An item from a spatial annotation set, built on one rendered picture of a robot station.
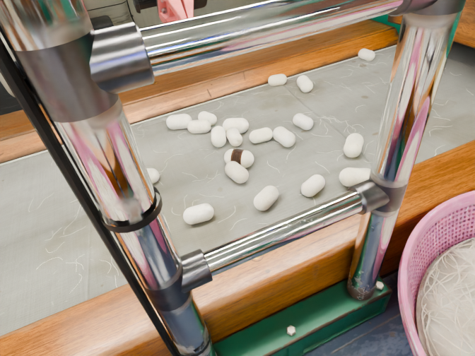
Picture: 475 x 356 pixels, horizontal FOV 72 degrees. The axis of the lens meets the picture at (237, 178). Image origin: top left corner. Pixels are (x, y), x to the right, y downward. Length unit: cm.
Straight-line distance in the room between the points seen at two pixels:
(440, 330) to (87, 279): 30
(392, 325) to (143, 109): 44
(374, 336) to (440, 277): 8
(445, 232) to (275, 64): 39
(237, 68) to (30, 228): 40
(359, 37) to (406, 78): 54
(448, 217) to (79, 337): 32
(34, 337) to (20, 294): 8
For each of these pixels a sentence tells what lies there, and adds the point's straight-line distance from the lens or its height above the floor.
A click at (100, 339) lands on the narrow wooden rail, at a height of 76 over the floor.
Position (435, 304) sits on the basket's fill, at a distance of 33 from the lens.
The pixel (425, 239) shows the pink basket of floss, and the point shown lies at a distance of 33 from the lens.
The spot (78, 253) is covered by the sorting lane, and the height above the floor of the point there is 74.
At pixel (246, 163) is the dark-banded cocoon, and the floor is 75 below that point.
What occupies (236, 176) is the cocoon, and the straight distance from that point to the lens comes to 37.
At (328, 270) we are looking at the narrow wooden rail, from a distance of 31.
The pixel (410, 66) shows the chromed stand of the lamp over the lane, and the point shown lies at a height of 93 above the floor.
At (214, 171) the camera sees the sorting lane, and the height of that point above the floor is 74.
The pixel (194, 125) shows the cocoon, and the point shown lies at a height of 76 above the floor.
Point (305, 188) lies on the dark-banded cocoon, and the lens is 35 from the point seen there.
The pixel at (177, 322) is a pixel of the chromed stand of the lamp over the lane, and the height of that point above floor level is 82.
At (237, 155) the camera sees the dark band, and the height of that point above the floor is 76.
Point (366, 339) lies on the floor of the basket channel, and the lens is 36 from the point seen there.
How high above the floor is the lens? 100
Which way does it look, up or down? 41 degrees down
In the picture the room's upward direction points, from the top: 8 degrees counter-clockwise
